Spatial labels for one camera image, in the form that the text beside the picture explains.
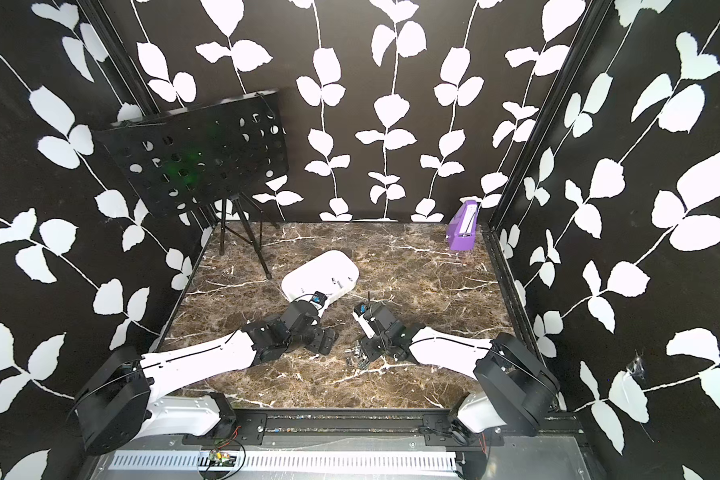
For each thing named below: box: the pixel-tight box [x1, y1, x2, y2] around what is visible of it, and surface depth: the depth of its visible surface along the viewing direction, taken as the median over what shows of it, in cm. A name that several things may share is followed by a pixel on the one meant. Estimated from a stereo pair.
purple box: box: [447, 200, 479, 251], surface depth 110 cm
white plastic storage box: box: [281, 250, 360, 301], surface depth 103 cm
